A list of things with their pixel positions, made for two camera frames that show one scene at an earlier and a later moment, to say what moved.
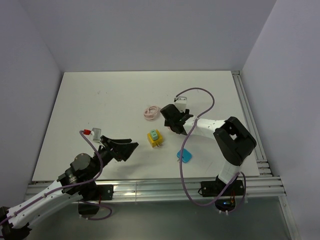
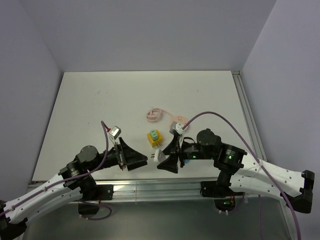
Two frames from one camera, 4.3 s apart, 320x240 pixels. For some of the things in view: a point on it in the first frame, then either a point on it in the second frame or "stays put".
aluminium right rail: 263,166 stays put
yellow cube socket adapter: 157,142 stays put
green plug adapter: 154,134 stays put
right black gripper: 183,114 -> 170,163
